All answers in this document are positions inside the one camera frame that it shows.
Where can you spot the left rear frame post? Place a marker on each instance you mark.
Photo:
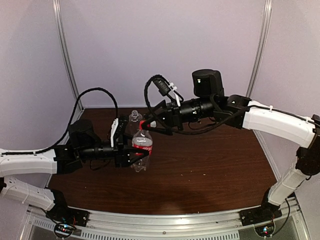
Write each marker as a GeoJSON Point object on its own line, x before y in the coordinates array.
{"type": "Point", "coordinates": [64, 47]}

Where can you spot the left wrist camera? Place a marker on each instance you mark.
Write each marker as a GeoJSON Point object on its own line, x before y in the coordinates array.
{"type": "Point", "coordinates": [118, 127]}

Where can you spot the white bottle cap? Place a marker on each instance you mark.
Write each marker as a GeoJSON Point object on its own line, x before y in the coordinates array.
{"type": "Point", "coordinates": [153, 124]}

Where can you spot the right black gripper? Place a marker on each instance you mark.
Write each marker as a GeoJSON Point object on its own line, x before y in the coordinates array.
{"type": "Point", "coordinates": [170, 120]}

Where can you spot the large clear plastic bottle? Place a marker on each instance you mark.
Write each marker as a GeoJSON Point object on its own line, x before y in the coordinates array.
{"type": "Point", "coordinates": [134, 122]}

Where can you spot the right rear frame post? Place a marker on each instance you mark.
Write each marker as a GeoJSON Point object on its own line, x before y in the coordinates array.
{"type": "Point", "coordinates": [263, 36]}

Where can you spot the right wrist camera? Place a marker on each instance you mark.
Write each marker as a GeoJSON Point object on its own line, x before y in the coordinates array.
{"type": "Point", "coordinates": [168, 89]}

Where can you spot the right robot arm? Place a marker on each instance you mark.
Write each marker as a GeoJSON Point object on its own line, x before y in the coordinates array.
{"type": "Point", "coordinates": [211, 108]}

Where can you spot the red cola bottle cap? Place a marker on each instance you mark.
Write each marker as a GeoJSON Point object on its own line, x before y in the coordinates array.
{"type": "Point", "coordinates": [143, 125]}

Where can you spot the aluminium front frame rail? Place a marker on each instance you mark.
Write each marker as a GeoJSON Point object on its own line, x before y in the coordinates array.
{"type": "Point", "coordinates": [221, 225]}

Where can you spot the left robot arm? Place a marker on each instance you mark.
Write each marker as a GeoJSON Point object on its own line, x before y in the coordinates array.
{"type": "Point", "coordinates": [84, 145]}

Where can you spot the frame post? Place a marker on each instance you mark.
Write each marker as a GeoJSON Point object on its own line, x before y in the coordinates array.
{"type": "Point", "coordinates": [263, 36]}
{"type": "Point", "coordinates": [64, 47]}

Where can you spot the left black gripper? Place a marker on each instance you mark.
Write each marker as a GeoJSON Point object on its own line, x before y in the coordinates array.
{"type": "Point", "coordinates": [120, 154]}

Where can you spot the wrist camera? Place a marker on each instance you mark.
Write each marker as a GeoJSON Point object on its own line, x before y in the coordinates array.
{"type": "Point", "coordinates": [168, 89]}
{"type": "Point", "coordinates": [118, 127]}

